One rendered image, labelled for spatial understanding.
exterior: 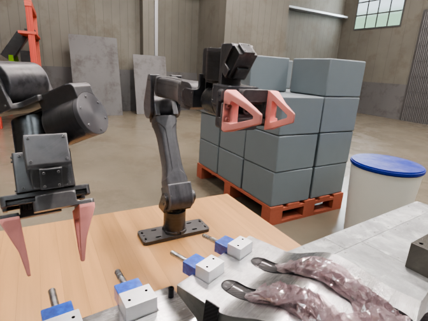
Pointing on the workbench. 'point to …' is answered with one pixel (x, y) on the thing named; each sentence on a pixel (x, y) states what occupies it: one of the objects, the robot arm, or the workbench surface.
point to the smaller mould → (418, 256)
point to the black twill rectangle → (211, 311)
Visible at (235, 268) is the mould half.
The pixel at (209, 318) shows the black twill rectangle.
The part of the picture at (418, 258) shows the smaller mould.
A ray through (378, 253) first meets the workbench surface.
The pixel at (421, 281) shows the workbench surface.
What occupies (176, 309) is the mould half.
